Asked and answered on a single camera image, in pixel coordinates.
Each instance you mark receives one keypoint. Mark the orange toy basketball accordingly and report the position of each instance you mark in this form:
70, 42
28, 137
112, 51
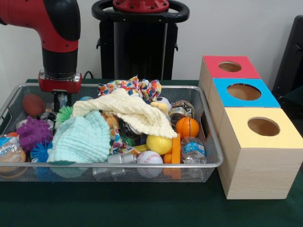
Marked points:
187, 127

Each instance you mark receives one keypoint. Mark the cream waffle cloth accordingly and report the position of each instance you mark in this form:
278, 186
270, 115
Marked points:
132, 111

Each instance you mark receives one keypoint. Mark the black chair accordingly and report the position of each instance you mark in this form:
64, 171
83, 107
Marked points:
291, 59

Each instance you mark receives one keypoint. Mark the crushed bottle with blue label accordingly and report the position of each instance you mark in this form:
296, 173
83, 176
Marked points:
63, 99

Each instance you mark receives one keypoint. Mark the purple spiky rubber toy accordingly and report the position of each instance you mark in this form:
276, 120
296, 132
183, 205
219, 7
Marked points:
35, 133

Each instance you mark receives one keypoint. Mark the silver mesh bin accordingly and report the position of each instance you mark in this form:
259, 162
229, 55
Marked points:
201, 173

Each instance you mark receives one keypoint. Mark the colourful patterned cloth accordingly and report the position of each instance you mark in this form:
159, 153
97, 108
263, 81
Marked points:
146, 88

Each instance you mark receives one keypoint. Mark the white toy baseball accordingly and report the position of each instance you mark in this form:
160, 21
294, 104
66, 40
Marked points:
149, 158

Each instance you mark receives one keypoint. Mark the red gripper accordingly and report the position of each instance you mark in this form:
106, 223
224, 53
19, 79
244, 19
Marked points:
60, 86

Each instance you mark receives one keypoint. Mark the small clear water bottle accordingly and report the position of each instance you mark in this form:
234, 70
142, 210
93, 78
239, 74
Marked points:
193, 149

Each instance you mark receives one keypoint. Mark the brown toy football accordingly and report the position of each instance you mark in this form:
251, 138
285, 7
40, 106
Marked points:
33, 105

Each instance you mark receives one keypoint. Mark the yellow ball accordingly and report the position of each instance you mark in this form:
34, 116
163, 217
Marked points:
158, 144

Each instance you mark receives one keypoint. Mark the red round robot base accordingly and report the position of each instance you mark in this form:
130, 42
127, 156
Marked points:
142, 6

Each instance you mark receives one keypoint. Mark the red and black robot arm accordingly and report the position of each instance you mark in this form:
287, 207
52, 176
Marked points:
59, 35

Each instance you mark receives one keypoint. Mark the dark green side tablecloth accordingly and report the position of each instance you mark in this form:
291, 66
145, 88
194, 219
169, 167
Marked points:
294, 97

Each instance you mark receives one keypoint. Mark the mint waffle cloth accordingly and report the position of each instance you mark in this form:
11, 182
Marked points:
82, 139

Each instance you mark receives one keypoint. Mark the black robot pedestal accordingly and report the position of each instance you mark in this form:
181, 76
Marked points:
139, 47

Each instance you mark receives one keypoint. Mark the clear plastic bottle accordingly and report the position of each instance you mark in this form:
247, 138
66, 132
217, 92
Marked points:
9, 147

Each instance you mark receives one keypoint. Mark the wooden box with three holes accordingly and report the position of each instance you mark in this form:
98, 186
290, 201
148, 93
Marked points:
255, 175

